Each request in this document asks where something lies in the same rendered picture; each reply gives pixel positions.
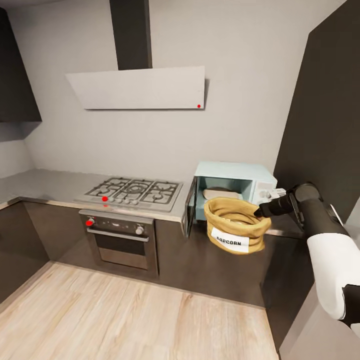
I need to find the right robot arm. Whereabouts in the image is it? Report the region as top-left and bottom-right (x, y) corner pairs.
(253, 181), (360, 339)

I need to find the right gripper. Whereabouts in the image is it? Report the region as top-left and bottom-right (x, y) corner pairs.
(253, 197), (289, 217)

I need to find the microwave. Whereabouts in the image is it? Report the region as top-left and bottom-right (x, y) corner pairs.
(181, 161), (278, 243)

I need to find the popcorn bag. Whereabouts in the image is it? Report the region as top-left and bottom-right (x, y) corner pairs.
(203, 196), (272, 255)

